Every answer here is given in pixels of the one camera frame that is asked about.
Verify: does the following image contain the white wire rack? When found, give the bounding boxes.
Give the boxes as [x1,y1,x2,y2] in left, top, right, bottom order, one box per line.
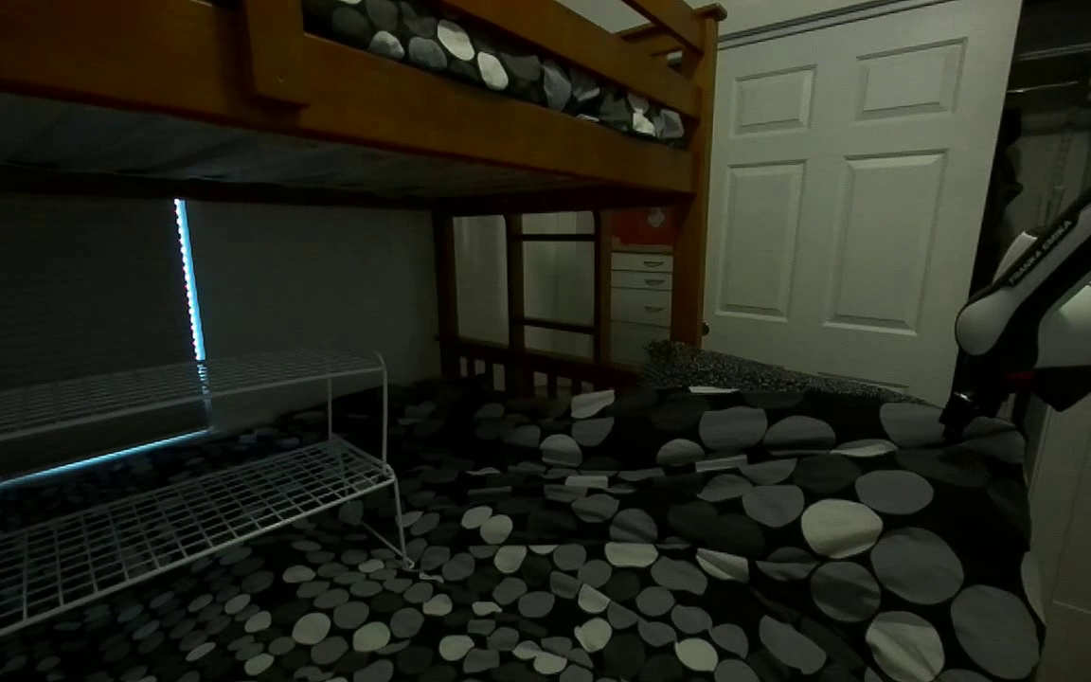
[0,347,414,661]

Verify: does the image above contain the black white speckled pillow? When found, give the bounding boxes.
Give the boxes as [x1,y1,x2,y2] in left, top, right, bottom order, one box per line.
[636,335,894,411]

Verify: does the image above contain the grey circle patterned bunk blanket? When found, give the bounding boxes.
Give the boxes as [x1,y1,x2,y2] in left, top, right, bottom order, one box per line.
[298,0,689,142]

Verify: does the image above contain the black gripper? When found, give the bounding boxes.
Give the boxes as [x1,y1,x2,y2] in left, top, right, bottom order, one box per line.
[941,343,1034,444]

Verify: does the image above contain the dark closet shelving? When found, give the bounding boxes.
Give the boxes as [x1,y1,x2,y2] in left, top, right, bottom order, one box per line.
[969,0,1091,300]

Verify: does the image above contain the dark window blind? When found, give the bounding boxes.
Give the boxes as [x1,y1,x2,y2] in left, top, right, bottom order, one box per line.
[0,189,213,500]

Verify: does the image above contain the red white paper sign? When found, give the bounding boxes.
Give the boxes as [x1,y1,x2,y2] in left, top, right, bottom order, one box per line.
[607,205,683,370]

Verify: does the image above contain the wooden bunk bed frame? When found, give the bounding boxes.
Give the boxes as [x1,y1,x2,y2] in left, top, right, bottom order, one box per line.
[0,0,732,396]

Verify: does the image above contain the white panelled closet door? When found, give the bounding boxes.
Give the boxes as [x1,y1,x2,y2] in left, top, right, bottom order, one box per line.
[701,0,1028,410]

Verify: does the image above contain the black blanket with grey circles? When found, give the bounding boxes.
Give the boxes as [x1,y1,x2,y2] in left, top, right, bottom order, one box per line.
[0,364,1047,682]

